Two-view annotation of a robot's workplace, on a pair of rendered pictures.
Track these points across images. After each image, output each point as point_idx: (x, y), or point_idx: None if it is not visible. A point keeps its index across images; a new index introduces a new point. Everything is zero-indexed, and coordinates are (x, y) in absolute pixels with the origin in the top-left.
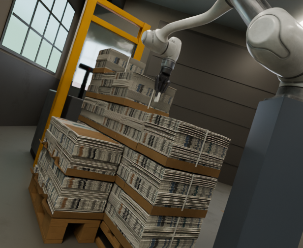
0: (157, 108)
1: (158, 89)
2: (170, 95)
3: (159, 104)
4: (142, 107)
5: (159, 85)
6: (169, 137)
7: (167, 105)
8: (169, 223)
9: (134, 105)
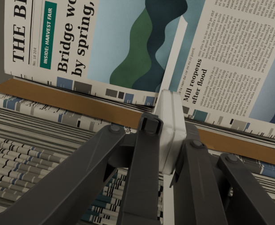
0: (88, 130)
1: (208, 158)
2: None
3: (71, 141)
4: (206, 139)
5: (218, 199)
6: None
7: None
8: None
9: (260, 151)
